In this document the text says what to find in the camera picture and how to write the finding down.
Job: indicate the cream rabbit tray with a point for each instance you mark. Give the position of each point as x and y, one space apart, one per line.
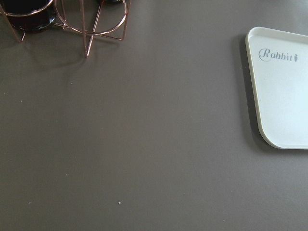
278 63

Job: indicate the tea bottle front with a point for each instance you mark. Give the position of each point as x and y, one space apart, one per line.
29 15

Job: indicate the copper wire bottle rack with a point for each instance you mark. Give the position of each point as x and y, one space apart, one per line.
88 19

